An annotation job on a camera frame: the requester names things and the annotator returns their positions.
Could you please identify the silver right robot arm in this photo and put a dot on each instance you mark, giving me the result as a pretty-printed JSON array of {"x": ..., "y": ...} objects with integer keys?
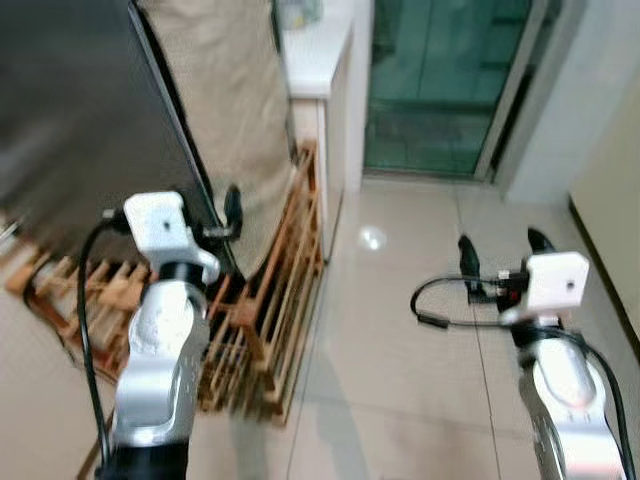
[{"x": 565, "y": 390}]

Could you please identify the cream cabinet with dark edge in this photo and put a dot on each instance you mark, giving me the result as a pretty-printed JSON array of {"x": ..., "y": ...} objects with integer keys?
[{"x": 610, "y": 200}]

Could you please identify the wooden slatted rack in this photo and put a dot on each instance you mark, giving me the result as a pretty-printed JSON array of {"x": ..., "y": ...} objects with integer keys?
[{"x": 270, "y": 300}]

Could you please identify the large beige burlap cover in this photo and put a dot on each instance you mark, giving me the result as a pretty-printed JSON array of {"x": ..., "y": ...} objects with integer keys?
[{"x": 225, "y": 90}]

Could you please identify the narrow white counter unit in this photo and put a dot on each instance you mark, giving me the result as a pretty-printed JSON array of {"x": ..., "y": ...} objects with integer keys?
[{"x": 320, "y": 60}]

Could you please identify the green glass sliding door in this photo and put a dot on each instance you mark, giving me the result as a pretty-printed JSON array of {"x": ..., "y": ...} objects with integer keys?
[{"x": 440, "y": 80}]

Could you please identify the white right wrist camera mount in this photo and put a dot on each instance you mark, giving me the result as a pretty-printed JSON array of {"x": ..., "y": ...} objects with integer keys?
[{"x": 555, "y": 282}]

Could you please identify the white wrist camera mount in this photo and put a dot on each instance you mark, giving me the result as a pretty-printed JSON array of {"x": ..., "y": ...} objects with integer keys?
[
  {"x": 555, "y": 282},
  {"x": 160, "y": 225}
]

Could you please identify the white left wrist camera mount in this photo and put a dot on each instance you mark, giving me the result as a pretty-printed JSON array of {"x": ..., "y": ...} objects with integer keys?
[{"x": 160, "y": 225}]

